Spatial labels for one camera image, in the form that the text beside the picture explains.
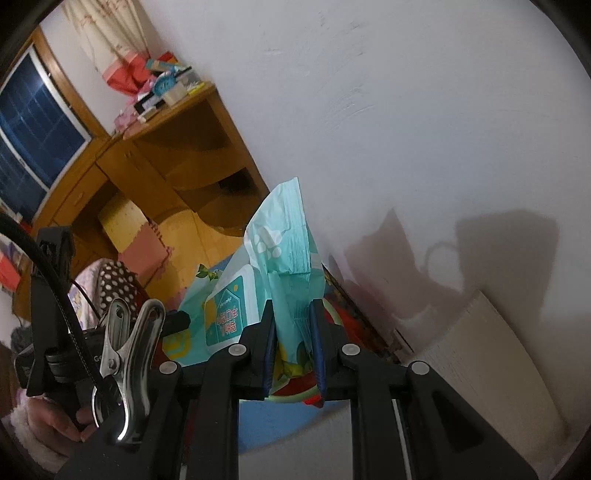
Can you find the red bin green rim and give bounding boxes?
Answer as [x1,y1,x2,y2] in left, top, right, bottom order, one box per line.
[265,295,371,410]

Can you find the blue alarm clock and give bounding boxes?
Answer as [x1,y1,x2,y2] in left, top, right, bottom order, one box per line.
[152,73,175,99]

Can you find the pink packet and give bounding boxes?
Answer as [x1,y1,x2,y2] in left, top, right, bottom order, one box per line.
[113,110,140,136]

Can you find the beige curtain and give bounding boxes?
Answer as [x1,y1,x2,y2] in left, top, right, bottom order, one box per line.
[61,0,154,75]

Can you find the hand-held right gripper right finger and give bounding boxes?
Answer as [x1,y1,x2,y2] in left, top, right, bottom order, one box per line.
[308,299,539,480]

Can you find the black cable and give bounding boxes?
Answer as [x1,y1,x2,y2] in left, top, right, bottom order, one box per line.
[0,215,105,386]

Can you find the person's left forearm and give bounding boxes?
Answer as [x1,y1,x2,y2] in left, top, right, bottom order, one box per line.
[7,392,70,474]

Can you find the person's left hand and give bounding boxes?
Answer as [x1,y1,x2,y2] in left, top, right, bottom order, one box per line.
[25,394,100,445]

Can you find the metal spring clip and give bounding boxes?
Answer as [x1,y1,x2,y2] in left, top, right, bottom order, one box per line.
[91,298,166,445]

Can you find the teal yellow wet wipes pack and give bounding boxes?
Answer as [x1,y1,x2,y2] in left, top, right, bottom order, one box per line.
[161,178,329,403]

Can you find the window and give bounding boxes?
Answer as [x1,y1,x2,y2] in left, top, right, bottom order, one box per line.
[0,45,92,219]

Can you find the pink foam mat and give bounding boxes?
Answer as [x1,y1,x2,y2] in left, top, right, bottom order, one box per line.
[117,220,175,288]

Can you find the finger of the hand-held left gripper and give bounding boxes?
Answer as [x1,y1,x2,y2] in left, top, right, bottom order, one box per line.
[161,311,192,341]

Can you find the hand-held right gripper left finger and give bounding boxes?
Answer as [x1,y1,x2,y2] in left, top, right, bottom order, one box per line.
[55,301,278,480]

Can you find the wooden cabinet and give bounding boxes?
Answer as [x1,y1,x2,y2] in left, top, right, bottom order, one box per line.
[13,28,271,326]

